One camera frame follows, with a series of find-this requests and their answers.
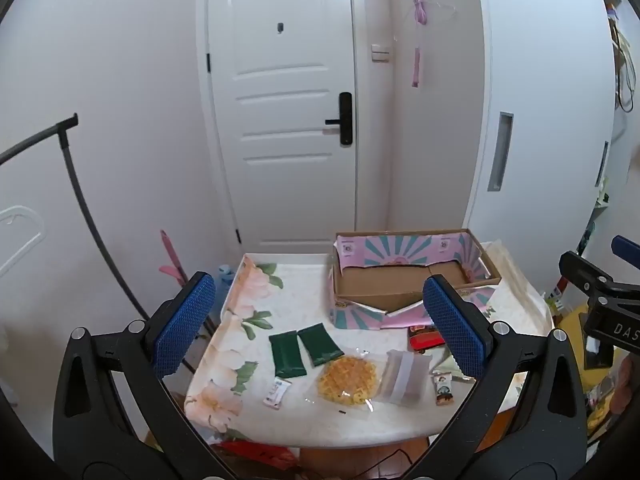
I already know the clear packet with brown wafer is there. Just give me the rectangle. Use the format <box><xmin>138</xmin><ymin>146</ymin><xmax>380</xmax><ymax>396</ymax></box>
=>
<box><xmin>375</xmin><ymin>349</ymin><xmax>432</xmax><ymax>407</ymax></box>

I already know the black door handle lock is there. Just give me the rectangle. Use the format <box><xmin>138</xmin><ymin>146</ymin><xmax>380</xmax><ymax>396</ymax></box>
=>
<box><xmin>325</xmin><ymin>92</ymin><xmax>353</xmax><ymax>147</ymax></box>

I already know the white wardrobe cabinet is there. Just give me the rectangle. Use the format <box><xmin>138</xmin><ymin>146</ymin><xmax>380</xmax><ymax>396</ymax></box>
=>
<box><xmin>465</xmin><ymin>0</ymin><xmax>616</xmax><ymax>286</ymax></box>

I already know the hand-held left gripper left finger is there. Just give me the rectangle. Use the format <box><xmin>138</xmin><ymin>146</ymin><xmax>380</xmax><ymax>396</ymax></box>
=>
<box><xmin>52</xmin><ymin>271</ymin><xmax>236</xmax><ymax>480</ymax></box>

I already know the dark green snack packet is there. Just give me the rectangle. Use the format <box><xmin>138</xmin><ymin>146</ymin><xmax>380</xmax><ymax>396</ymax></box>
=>
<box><xmin>268</xmin><ymin>331</ymin><xmax>307</xmax><ymax>379</ymax></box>
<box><xmin>297</xmin><ymin>324</ymin><xmax>342</xmax><ymax>367</ymax></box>

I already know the small white snack packet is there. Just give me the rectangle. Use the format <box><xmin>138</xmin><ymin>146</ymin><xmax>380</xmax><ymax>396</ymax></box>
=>
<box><xmin>263</xmin><ymin>378</ymin><xmax>292</xmax><ymax>407</ymax></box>

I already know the white door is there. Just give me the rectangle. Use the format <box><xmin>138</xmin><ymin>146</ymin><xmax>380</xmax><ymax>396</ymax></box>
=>
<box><xmin>197</xmin><ymin>0</ymin><xmax>361</xmax><ymax>256</ymax></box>

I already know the black floor cable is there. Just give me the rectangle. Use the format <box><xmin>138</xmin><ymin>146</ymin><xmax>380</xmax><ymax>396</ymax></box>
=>
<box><xmin>325</xmin><ymin>447</ymin><xmax>431</xmax><ymax>478</ymax></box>

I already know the small green brown sachet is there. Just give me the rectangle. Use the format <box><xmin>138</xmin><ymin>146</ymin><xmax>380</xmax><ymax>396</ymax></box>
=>
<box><xmin>432</xmin><ymin>371</ymin><xmax>455</xmax><ymax>406</ymax></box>

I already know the clear bag of yellow snacks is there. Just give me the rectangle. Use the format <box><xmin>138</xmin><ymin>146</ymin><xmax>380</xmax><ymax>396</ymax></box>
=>
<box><xmin>317</xmin><ymin>347</ymin><xmax>388</xmax><ymax>413</ymax></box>

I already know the floral tablecloth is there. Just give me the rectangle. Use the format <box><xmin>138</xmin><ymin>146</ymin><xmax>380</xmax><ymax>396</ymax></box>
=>
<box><xmin>185</xmin><ymin>240</ymin><xmax>553</xmax><ymax>448</ymax></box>

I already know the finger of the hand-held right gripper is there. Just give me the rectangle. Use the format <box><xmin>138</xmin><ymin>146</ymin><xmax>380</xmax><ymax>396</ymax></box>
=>
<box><xmin>559</xmin><ymin>251</ymin><xmax>640</xmax><ymax>306</ymax></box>
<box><xmin>611</xmin><ymin>235</ymin><xmax>640</xmax><ymax>262</ymax></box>

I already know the red bag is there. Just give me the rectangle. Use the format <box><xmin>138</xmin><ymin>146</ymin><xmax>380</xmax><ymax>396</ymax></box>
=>
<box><xmin>215</xmin><ymin>440</ymin><xmax>301</xmax><ymax>471</ymax></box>

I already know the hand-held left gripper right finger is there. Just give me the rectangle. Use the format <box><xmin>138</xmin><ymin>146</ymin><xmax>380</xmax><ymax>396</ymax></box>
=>
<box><xmin>400</xmin><ymin>274</ymin><xmax>588</xmax><ymax>480</ymax></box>

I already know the red black snack packet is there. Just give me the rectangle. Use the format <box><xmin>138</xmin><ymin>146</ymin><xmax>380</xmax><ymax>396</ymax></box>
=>
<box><xmin>407</xmin><ymin>325</ymin><xmax>446</xmax><ymax>352</ymax></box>

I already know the pink striped cardboard box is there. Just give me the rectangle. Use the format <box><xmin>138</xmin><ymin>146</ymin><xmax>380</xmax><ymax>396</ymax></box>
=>
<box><xmin>329</xmin><ymin>228</ymin><xmax>502</xmax><ymax>331</ymax></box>

